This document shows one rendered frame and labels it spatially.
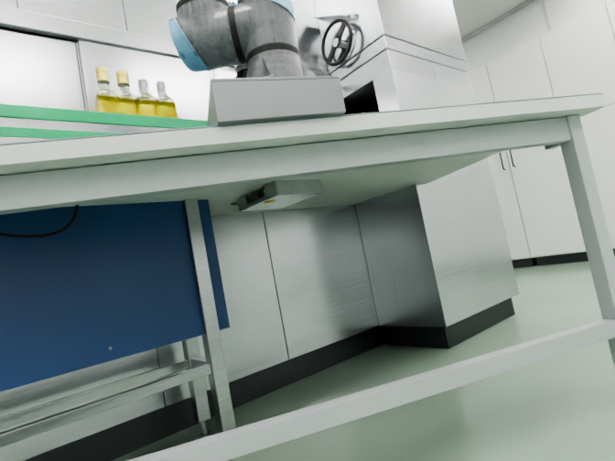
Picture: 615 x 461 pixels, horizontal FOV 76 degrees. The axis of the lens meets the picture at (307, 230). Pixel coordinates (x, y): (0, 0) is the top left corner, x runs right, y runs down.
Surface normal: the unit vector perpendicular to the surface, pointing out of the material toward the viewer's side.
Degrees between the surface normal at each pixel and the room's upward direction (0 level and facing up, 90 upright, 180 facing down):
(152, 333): 90
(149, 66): 90
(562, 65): 90
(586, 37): 90
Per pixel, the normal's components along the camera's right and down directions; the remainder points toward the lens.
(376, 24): -0.77, 0.10
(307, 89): 0.25, -0.12
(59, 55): 0.61, -0.18
